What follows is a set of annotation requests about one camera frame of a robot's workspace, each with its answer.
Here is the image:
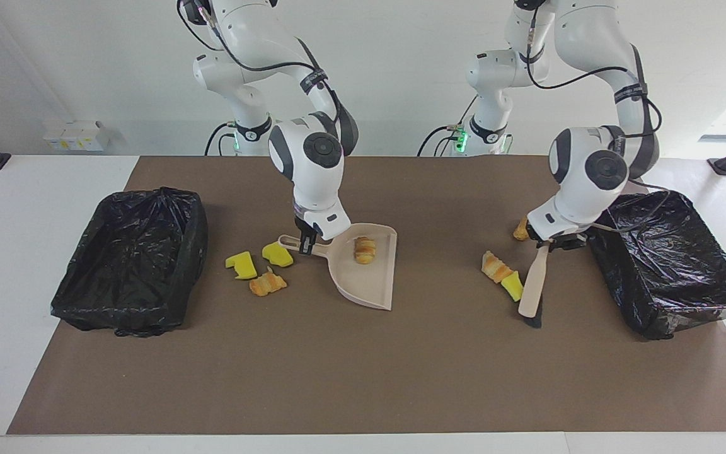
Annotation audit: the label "brown table mat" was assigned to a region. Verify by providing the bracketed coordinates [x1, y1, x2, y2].
[7, 156, 726, 436]

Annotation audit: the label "white wall socket box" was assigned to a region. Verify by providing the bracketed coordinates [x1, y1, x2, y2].
[43, 120, 110, 152]

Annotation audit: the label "black base cables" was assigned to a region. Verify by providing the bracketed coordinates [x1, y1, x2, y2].
[417, 98, 478, 156]
[204, 122, 241, 156]

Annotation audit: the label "notched yellow sponge piece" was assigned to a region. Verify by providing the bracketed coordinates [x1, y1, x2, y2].
[225, 251, 258, 281]

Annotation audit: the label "beige plastic dustpan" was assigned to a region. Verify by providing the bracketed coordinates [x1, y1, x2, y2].
[278, 223, 398, 311]

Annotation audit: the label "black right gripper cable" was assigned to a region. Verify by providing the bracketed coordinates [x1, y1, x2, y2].
[177, 0, 342, 124]

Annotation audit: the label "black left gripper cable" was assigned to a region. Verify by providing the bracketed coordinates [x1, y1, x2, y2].
[526, 6, 674, 235]

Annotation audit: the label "beige brush with black bristles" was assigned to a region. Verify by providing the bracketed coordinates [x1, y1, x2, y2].
[518, 243, 553, 329]

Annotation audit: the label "black left base cables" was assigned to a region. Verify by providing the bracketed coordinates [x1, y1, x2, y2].
[417, 98, 478, 156]

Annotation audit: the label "bin lined with black bag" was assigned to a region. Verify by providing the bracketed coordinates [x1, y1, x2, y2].
[587, 190, 726, 341]
[50, 187, 210, 338]

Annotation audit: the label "orange striped toy croissant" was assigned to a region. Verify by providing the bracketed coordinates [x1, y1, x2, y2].
[248, 267, 288, 298]

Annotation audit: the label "large pale toy croissant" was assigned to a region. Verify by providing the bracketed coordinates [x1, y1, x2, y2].
[481, 250, 515, 282]

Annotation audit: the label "black right base cables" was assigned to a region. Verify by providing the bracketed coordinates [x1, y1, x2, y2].
[204, 122, 241, 156]

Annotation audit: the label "small orange toy croissant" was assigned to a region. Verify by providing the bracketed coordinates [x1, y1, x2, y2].
[354, 236, 377, 265]

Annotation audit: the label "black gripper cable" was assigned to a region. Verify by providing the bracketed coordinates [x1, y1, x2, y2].
[177, 0, 342, 124]
[526, 6, 674, 235]

